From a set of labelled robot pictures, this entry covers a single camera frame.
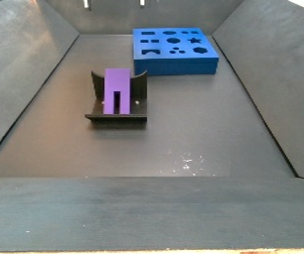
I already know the blue shape board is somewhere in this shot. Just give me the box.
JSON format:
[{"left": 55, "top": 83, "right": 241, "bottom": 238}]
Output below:
[{"left": 133, "top": 28, "right": 220, "bottom": 75}]

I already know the black curved regrasp stand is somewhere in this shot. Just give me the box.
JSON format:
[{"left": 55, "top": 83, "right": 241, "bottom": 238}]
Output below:
[{"left": 84, "top": 68, "right": 147, "bottom": 122}]

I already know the purple double-square block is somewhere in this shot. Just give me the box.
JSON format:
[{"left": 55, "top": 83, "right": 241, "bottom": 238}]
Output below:
[{"left": 103, "top": 68, "right": 131, "bottom": 114}]

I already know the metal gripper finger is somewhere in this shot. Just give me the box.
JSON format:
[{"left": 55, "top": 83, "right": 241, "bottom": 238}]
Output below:
[
  {"left": 83, "top": 0, "right": 90, "bottom": 8},
  {"left": 139, "top": 0, "right": 146, "bottom": 7}
]

